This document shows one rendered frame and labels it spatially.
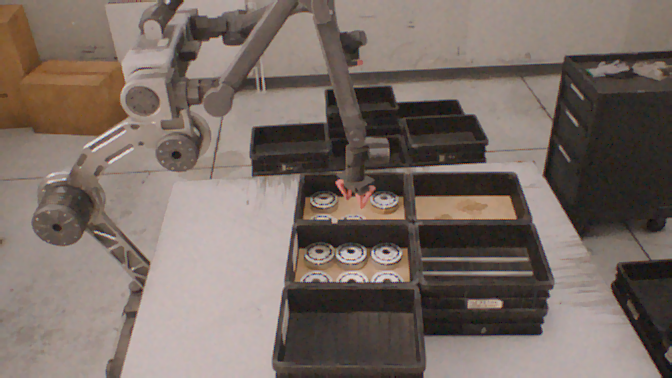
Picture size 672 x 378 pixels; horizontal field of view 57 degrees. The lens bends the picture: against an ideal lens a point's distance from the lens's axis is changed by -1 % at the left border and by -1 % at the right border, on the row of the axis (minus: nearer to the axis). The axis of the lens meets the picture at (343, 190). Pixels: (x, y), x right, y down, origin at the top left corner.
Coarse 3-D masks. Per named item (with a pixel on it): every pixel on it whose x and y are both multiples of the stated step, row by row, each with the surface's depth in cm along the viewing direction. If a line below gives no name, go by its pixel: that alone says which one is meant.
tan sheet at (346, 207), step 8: (344, 200) 235; (352, 200) 235; (368, 200) 235; (400, 200) 234; (304, 208) 232; (336, 208) 231; (344, 208) 231; (352, 208) 231; (360, 208) 231; (368, 208) 231; (400, 208) 230; (304, 216) 228; (312, 216) 228; (336, 216) 227; (368, 216) 227; (376, 216) 227; (384, 216) 227; (392, 216) 227; (400, 216) 226
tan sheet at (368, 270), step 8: (304, 248) 213; (336, 248) 213; (368, 248) 212; (400, 248) 212; (368, 256) 209; (304, 264) 207; (336, 264) 206; (368, 264) 206; (408, 264) 205; (296, 272) 203; (304, 272) 203; (328, 272) 203; (336, 272) 203; (344, 272) 203; (360, 272) 203; (368, 272) 203; (376, 272) 202; (400, 272) 202; (408, 272) 202; (296, 280) 200; (368, 280) 200; (408, 280) 199
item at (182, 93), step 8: (168, 72) 170; (168, 80) 167; (176, 80) 170; (184, 80) 170; (192, 80) 171; (200, 80) 174; (168, 88) 168; (176, 88) 169; (184, 88) 169; (192, 88) 170; (168, 96) 169; (176, 96) 169; (184, 96) 169; (192, 96) 170; (176, 104) 171; (184, 104) 171; (192, 104) 172; (200, 104) 173; (176, 112) 172
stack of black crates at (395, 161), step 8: (384, 136) 342; (392, 136) 342; (400, 136) 342; (336, 144) 342; (344, 144) 342; (392, 144) 344; (400, 144) 337; (336, 152) 345; (344, 152) 345; (392, 152) 347; (400, 152) 338; (336, 160) 343; (344, 160) 343; (392, 160) 341; (400, 160) 340; (336, 168) 317; (344, 168) 317; (368, 168) 318; (376, 168) 318; (384, 168) 319
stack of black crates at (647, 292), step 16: (624, 272) 265; (640, 272) 273; (656, 272) 274; (624, 288) 266; (640, 288) 272; (656, 288) 271; (624, 304) 265; (640, 304) 251; (656, 304) 264; (640, 320) 254; (656, 320) 256; (640, 336) 252; (656, 336) 242
